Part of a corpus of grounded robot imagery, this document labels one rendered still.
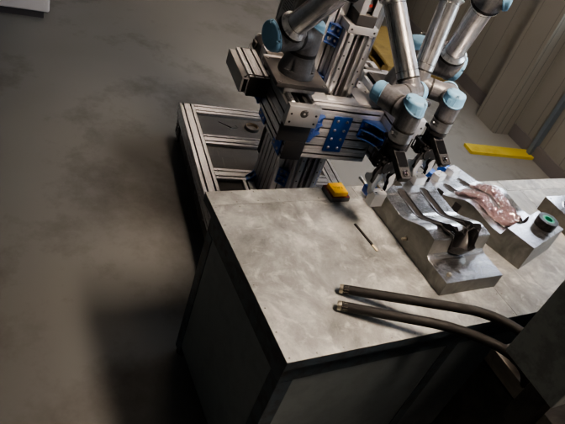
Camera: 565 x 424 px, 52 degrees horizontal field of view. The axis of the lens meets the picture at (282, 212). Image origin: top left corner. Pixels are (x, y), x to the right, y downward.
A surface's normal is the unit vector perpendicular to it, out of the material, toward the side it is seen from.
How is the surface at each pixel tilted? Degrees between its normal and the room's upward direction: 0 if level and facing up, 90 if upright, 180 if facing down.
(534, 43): 90
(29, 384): 0
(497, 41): 90
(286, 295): 0
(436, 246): 84
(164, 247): 0
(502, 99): 90
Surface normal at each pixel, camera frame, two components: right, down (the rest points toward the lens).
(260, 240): 0.29, -0.75
